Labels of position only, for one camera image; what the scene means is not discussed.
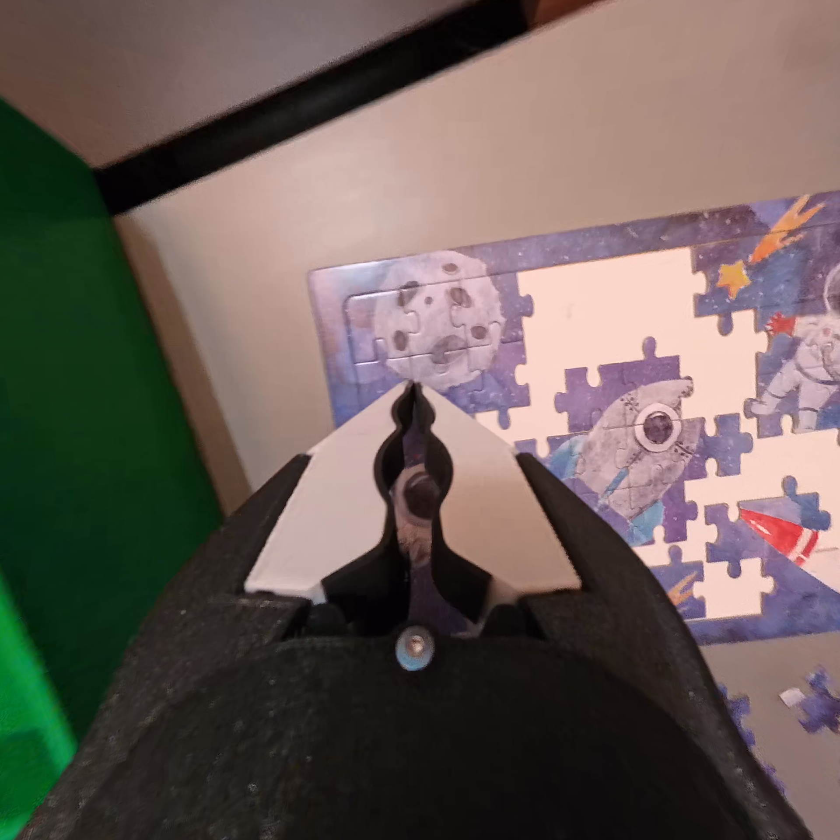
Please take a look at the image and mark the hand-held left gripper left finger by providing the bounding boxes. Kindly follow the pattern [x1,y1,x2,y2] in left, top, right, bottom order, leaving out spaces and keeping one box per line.
[245,379,416,627]

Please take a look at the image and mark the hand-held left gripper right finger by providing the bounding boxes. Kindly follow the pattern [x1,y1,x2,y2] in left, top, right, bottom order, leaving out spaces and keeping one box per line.
[413,379,583,627]

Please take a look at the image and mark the space puzzle board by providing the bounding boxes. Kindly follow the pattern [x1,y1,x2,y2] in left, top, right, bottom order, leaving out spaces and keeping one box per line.
[307,190,840,647]

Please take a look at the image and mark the puzzle pieces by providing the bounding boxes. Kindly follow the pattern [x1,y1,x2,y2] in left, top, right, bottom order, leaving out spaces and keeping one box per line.
[715,666,840,796]

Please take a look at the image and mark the grey desk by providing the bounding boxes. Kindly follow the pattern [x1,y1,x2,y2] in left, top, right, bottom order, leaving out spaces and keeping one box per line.
[112,0,840,840]

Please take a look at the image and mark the green plastic bin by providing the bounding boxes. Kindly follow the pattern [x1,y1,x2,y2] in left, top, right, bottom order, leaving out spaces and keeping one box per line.
[0,98,225,834]

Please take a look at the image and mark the dark grey flat panel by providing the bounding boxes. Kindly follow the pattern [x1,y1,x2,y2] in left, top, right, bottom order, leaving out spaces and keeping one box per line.
[0,0,534,215]

